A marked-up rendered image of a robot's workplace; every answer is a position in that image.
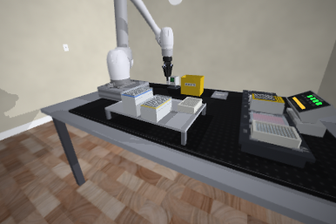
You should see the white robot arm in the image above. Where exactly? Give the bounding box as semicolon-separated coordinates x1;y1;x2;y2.
105;0;173;89

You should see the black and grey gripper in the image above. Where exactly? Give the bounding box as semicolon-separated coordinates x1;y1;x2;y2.
162;57;173;85

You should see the pink and pale blue well plate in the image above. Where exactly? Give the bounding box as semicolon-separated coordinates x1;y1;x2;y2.
250;111;289;126

